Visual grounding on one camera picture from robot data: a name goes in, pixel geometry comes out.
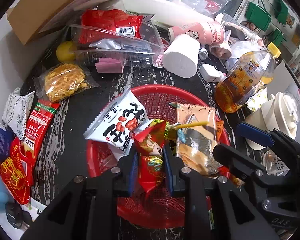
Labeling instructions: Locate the iced tea bottle yellow cap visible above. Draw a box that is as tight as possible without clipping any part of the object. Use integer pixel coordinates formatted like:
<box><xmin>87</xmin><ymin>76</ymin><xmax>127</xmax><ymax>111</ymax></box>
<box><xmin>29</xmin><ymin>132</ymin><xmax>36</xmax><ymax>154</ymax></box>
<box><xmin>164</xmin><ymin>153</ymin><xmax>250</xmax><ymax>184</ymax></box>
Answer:
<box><xmin>214</xmin><ymin>42</ymin><xmax>281</xmax><ymax>113</ymax></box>

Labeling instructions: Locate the green tote bag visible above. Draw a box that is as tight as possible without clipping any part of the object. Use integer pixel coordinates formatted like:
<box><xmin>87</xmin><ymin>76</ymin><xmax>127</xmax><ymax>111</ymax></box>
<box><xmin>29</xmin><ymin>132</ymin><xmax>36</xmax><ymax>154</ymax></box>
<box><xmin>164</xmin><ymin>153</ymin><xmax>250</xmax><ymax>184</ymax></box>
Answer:
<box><xmin>273</xmin><ymin>0</ymin><xmax>288</xmax><ymax>25</ymax></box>
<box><xmin>267</xmin><ymin>28</ymin><xmax>286</xmax><ymax>47</ymax></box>
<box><xmin>245</xmin><ymin>0</ymin><xmax>271</xmax><ymax>31</ymax></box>

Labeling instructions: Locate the white paper roll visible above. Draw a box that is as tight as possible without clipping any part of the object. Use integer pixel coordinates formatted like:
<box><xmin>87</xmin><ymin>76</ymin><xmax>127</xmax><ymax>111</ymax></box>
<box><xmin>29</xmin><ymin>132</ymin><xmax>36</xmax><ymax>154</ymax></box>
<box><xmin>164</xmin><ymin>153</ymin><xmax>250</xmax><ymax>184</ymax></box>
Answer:
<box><xmin>162</xmin><ymin>34</ymin><xmax>200</xmax><ymax>79</ymax></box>

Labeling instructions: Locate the red cartoon snack packet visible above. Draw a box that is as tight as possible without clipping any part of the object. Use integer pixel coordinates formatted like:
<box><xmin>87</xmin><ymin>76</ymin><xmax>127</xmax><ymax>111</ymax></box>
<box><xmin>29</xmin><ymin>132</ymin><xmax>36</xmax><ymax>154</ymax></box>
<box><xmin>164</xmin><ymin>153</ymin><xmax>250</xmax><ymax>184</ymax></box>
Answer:
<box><xmin>134</xmin><ymin>121</ymin><xmax>166</xmax><ymax>194</ymax></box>

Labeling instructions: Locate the white lidded pot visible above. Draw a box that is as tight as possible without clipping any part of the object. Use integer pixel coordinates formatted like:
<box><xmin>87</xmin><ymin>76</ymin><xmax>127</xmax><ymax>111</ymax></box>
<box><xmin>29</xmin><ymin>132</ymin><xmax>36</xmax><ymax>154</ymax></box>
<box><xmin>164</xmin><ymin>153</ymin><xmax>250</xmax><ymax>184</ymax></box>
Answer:
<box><xmin>245</xmin><ymin>92</ymin><xmax>300</xmax><ymax>139</ymax></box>

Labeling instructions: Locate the clear glass mug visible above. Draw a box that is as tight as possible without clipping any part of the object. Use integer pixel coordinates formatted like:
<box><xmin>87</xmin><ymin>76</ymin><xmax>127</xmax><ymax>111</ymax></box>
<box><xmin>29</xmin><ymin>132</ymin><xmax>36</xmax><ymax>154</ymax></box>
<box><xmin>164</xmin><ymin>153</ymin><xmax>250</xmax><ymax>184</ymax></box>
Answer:
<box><xmin>262</xmin><ymin>150</ymin><xmax>289</xmax><ymax>176</ymax></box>

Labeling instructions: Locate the red bag with barcode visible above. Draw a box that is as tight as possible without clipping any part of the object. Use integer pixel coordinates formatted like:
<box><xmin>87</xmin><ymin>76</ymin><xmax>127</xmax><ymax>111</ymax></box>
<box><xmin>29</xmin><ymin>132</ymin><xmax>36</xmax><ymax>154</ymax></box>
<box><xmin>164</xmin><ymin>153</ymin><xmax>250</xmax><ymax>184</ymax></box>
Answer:
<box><xmin>79</xmin><ymin>9</ymin><xmax>143</xmax><ymax>44</ymax></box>

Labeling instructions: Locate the clear plastic tray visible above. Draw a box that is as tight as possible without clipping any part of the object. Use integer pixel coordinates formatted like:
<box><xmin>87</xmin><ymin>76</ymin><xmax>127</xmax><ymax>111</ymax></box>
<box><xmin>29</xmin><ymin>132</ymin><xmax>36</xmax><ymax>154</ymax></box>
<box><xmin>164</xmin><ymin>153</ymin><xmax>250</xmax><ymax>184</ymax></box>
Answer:
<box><xmin>69</xmin><ymin>21</ymin><xmax>164</xmax><ymax>67</ymax></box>

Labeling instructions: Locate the golden crumbly snack bag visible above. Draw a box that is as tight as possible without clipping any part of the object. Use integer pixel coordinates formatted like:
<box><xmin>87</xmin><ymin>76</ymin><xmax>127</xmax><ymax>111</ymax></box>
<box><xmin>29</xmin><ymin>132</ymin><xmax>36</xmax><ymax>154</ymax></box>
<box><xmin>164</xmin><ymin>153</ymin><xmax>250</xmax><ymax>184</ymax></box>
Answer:
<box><xmin>33</xmin><ymin>63</ymin><xmax>100</xmax><ymax>103</ymax></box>

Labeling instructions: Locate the red yellow-text snack packet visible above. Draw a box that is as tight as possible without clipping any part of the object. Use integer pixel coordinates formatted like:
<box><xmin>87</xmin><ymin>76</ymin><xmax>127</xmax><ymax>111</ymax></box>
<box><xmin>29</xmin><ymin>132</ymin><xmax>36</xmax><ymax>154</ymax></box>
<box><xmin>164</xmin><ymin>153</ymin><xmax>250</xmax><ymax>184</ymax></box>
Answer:
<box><xmin>0</xmin><ymin>137</ymin><xmax>30</xmax><ymax>205</ymax></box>

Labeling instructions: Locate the green lollipop yellow stick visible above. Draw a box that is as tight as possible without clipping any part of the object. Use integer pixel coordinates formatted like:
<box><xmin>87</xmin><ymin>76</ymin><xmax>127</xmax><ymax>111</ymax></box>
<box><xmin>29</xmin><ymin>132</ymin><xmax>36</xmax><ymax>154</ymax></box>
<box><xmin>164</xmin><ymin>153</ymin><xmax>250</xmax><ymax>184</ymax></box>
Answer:
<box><xmin>165</xmin><ymin>121</ymin><xmax>209</xmax><ymax>140</ymax></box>

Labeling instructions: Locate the cardboard box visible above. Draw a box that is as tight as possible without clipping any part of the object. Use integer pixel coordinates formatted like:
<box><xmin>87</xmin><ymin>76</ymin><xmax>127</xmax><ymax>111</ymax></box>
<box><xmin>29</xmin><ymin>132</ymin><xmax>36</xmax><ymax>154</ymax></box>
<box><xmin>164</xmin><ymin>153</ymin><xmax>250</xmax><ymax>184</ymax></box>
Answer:
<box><xmin>7</xmin><ymin>0</ymin><xmax>90</xmax><ymax>45</ymax></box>

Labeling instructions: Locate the white patterned sachet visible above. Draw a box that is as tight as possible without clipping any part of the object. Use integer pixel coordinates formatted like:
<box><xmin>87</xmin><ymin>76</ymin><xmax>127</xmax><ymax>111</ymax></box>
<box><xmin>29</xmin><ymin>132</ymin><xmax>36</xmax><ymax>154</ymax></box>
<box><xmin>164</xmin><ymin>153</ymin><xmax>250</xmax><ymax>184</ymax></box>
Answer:
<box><xmin>2</xmin><ymin>87</ymin><xmax>35</xmax><ymax>141</ymax></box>

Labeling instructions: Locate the white peanut snack packet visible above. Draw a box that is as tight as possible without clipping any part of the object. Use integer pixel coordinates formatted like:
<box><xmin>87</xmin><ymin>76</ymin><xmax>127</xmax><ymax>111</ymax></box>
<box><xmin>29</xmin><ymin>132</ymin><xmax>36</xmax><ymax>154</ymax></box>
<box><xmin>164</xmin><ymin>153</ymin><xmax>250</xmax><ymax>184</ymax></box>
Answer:
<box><xmin>84</xmin><ymin>90</ymin><xmax>148</xmax><ymax>152</ymax></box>

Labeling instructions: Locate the yellow lemon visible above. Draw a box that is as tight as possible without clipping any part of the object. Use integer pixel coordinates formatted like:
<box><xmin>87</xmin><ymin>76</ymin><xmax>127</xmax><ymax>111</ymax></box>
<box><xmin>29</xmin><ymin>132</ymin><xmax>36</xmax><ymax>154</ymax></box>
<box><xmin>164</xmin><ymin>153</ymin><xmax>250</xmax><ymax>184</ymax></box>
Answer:
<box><xmin>56</xmin><ymin>41</ymin><xmax>77</xmax><ymax>62</ymax></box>

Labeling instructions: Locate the pink panda cup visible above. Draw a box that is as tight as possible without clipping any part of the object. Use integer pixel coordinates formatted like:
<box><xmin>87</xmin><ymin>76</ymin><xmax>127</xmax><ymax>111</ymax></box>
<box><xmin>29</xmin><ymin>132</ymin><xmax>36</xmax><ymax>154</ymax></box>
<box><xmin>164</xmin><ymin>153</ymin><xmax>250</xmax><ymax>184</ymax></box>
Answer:
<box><xmin>168</xmin><ymin>21</ymin><xmax>225</xmax><ymax>45</ymax></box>

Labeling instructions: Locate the beige biscuit snack packet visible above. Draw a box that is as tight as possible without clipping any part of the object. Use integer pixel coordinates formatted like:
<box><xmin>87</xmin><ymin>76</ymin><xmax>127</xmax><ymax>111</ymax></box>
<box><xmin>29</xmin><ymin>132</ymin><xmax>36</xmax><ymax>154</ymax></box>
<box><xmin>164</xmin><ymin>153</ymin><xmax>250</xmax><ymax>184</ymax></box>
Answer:
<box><xmin>170</xmin><ymin>102</ymin><xmax>221</xmax><ymax>176</ymax></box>

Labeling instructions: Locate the orange red snack packet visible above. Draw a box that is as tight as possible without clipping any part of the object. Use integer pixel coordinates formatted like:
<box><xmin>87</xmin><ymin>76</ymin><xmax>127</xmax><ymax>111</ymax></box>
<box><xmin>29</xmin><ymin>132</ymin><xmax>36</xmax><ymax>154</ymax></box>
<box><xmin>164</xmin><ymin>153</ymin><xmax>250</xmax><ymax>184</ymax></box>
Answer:
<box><xmin>223</xmin><ymin>167</ymin><xmax>244</xmax><ymax>187</ymax></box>

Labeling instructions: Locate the long red sachet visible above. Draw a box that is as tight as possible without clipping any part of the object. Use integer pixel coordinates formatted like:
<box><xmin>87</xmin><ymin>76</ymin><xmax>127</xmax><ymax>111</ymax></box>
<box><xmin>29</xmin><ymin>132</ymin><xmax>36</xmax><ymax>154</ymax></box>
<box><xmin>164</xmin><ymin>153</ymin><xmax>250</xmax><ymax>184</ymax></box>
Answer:
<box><xmin>23</xmin><ymin>101</ymin><xmax>60</xmax><ymax>161</ymax></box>

